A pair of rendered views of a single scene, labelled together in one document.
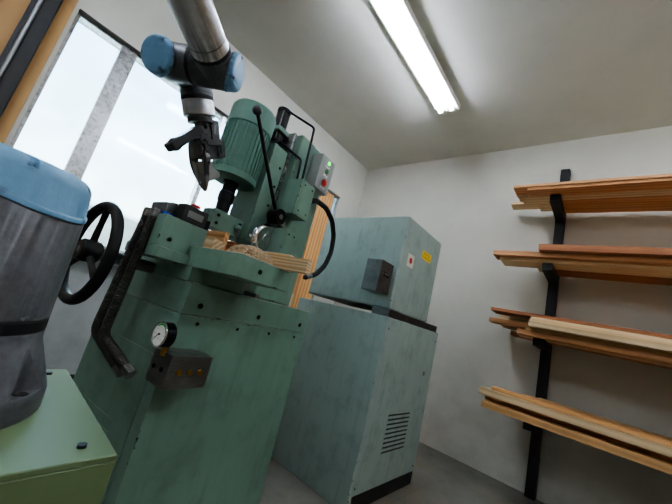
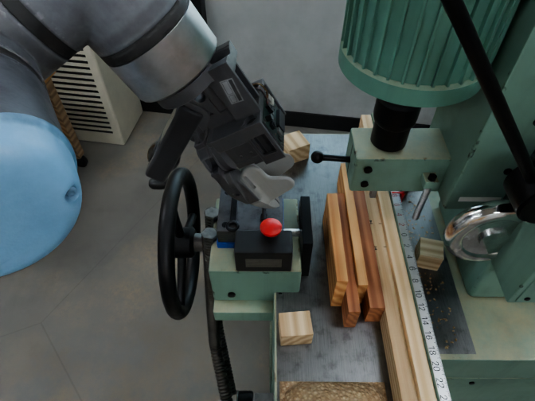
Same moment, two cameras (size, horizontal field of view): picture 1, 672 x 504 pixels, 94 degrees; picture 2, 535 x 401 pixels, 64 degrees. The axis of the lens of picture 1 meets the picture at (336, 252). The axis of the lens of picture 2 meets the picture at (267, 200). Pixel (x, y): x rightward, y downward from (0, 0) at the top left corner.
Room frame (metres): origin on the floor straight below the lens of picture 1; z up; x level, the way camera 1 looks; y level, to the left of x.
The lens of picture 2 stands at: (0.73, 0.16, 1.50)
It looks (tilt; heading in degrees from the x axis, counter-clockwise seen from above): 50 degrees down; 56
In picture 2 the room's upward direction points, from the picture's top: straight up
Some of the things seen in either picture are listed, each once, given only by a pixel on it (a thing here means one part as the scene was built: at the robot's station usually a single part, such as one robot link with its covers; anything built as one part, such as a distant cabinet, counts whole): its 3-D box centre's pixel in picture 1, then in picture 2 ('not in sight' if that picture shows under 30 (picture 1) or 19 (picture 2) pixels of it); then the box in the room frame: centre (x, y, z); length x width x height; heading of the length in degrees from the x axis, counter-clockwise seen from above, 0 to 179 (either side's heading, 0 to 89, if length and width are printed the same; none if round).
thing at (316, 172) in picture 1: (320, 175); not in sight; (1.33, 0.16, 1.40); 0.10 x 0.06 x 0.16; 146
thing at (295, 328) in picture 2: (214, 245); (294, 328); (0.91, 0.35, 0.92); 0.04 x 0.04 x 0.03; 61
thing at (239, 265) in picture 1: (190, 257); (307, 263); (1.00, 0.44, 0.87); 0.61 x 0.30 x 0.06; 56
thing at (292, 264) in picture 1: (238, 255); (385, 297); (1.04, 0.31, 0.92); 0.60 x 0.02 x 0.04; 56
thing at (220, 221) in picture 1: (221, 225); (394, 164); (1.16, 0.44, 1.03); 0.14 x 0.07 x 0.09; 146
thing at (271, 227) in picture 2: not in sight; (271, 227); (0.93, 0.45, 1.02); 0.03 x 0.03 x 0.01
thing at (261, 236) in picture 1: (264, 239); (490, 231); (1.18, 0.28, 1.02); 0.12 x 0.03 x 0.12; 146
